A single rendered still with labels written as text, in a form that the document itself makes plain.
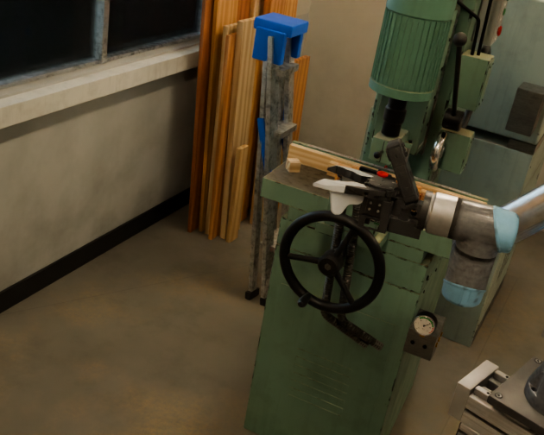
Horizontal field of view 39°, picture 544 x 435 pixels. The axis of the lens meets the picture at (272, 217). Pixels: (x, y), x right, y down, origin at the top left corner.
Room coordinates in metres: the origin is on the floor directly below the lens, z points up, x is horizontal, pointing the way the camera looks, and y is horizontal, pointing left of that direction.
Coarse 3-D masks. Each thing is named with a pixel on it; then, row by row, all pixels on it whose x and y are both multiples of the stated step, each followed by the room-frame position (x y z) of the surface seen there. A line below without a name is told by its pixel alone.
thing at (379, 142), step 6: (378, 132) 2.05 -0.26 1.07; (402, 132) 2.09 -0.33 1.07; (408, 132) 2.11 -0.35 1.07; (378, 138) 2.00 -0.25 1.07; (384, 138) 2.01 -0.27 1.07; (390, 138) 2.02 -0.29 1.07; (396, 138) 2.03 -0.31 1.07; (402, 138) 2.05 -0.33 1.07; (372, 144) 2.01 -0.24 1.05; (378, 144) 2.00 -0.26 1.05; (384, 144) 2.00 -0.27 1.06; (372, 150) 2.01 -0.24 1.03; (378, 150) 2.00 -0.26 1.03; (384, 150) 1.99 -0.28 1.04; (372, 156) 2.00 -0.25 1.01; (384, 156) 1.99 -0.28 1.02; (384, 162) 1.99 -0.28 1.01; (390, 162) 1.99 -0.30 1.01
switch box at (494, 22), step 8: (488, 0) 2.25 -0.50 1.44; (496, 0) 2.25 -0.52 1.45; (504, 0) 2.25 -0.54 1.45; (480, 8) 2.26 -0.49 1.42; (496, 8) 2.24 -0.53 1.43; (480, 16) 2.26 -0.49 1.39; (496, 16) 2.24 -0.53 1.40; (480, 24) 2.25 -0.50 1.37; (488, 24) 2.25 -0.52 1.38; (496, 24) 2.24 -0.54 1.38; (480, 32) 2.25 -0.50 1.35; (488, 32) 2.24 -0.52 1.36; (496, 32) 2.26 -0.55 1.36; (472, 40) 2.26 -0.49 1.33; (488, 40) 2.24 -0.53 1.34; (496, 40) 2.31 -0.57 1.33
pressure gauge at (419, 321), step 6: (420, 312) 1.77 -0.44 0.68; (426, 312) 1.76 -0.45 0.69; (414, 318) 1.75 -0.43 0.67; (420, 318) 1.75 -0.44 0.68; (426, 318) 1.74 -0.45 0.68; (432, 318) 1.74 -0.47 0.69; (414, 324) 1.75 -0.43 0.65; (420, 324) 1.74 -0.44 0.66; (426, 324) 1.74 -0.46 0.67; (432, 324) 1.73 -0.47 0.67; (414, 330) 1.75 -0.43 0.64; (420, 330) 1.74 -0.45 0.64; (426, 330) 1.74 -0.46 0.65; (432, 330) 1.73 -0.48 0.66
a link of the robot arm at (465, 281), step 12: (456, 252) 1.21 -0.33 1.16; (456, 264) 1.20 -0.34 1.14; (468, 264) 1.18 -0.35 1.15; (480, 264) 1.18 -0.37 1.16; (492, 264) 1.20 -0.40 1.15; (456, 276) 1.19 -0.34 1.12; (468, 276) 1.18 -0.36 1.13; (480, 276) 1.18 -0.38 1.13; (444, 288) 1.21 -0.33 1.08; (456, 288) 1.19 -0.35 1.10; (468, 288) 1.18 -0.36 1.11; (480, 288) 1.19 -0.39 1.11; (456, 300) 1.19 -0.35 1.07; (468, 300) 1.18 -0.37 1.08; (480, 300) 1.20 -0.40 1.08
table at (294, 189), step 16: (272, 176) 2.01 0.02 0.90; (288, 176) 2.03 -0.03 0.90; (304, 176) 2.05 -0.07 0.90; (320, 176) 2.07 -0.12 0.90; (272, 192) 1.98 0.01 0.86; (288, 192) 1.96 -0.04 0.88; (304, 192) 1.94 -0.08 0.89; (320, 192) 1.95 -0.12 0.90; (304, 208) 1.94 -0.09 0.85; (320, 208) 1.93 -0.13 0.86; (320, 224) 1.82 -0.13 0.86; (384, 240) 1.82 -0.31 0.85; (400, 240) 1.84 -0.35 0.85; (416, 240) 1.83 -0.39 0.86; (432, 240) 1.82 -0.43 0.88; (448, 240) 1.80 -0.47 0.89; (448, 256) 1.80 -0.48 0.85
